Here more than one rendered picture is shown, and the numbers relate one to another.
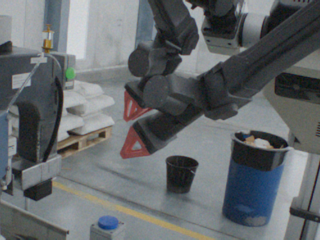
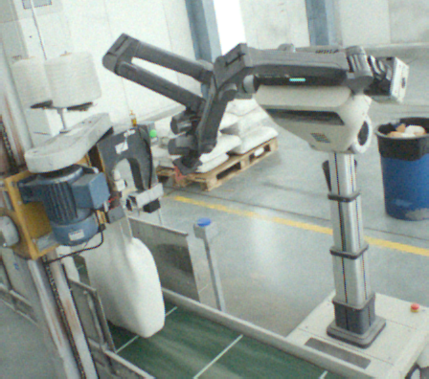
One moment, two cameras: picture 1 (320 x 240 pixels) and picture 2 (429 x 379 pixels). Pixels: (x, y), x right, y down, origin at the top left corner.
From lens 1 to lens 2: 1.17 m
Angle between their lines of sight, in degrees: 21
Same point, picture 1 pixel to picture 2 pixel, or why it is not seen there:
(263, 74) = (209, 131)
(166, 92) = (173, 147)
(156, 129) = (184, 163)
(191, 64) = (383, 33)
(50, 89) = (142, 146)
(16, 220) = (156, 233)
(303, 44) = (211, 119)
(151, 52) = (177, 121)
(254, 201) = (409, 193)
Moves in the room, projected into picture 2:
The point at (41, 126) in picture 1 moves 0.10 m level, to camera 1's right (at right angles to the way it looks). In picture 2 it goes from (142, 168) to (164, 167)
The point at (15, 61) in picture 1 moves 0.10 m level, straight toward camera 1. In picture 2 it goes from (115, 138) to (111, 145)
